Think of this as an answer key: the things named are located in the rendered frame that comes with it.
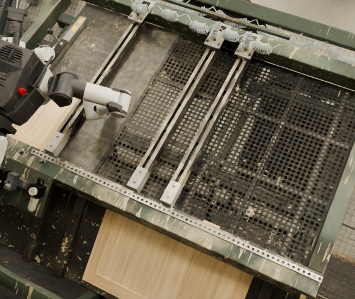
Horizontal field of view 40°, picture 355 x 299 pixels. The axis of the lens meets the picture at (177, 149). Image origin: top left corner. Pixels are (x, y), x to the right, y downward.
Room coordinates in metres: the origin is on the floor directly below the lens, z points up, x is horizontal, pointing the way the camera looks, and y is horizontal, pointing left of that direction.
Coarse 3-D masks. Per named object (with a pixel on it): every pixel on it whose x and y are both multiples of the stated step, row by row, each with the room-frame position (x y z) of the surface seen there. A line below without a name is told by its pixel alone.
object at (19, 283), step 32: (128, 160) 3.90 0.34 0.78; (64, 192) 2.81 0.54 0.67; (0, 224) 2.90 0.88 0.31; (32, 224) 2.85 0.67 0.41; (64, 224) 2.79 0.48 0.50; (96, 224) 2.74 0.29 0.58; (32, 256) 2.78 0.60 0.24; (64, 256) 2.71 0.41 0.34; (32, 288) 2.55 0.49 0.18; (96, 288) 2.70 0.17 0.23; (256, 288) 2.48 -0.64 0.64
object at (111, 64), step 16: (144, 0) 3.20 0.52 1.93; (144, 16) 3.12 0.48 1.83; (128, 32) 3.10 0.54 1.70; (128, 48) 3.08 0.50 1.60; (112, 64) 2.95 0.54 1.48; (96, 80) 2.90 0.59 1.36; (80, 112) 2.76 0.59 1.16; (64, 128) 2.72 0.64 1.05; (48, 144) 2.64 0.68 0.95; (64, 144) 2.70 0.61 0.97
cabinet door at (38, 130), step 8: (48, 104) 2.86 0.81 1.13; (56, 104) 2.86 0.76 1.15; (72, 104) 2.85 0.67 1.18; (40, 112) 2.83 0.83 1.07; (48, 112) 2.83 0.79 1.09; (56, 112) 2.83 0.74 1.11; (64, 112) 2.82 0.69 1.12; (32, 120) 2.80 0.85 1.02; (40, 120) 2.80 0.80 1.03; (48, 120) 2.80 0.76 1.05; (56, 120) 2.79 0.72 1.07; (16, 128) 2.77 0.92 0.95; (24, 128) 2.77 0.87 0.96; (32, 128) 2.77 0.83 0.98; (40, 128) 2.77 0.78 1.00; (48, 128) 2.77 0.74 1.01; (56, 128) 2.76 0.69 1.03; (16, 136) 2.74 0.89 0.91; (24, 136) 2.73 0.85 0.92; (32, 136) 2.73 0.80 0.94; (40, 136) 2.73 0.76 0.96; (48, 136) 2.73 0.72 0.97; (32, 144) 2.70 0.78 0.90; (40, 144) 2.70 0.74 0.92
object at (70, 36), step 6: (78, 18) 3.22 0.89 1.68; (84, 18) 3.22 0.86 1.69; (78, 24) 3.19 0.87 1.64; (84, 24) 3.23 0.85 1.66; (78, 30) 3.18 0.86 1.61; (66, 36) 3.14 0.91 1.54; (72, 36) 3.14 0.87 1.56; (72, 42) 3.16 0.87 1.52; (66, 48) 3.11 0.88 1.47; (60, 54) 3.07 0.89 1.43; (48, 66) 3.00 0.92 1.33; (54, 66) 3.05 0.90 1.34
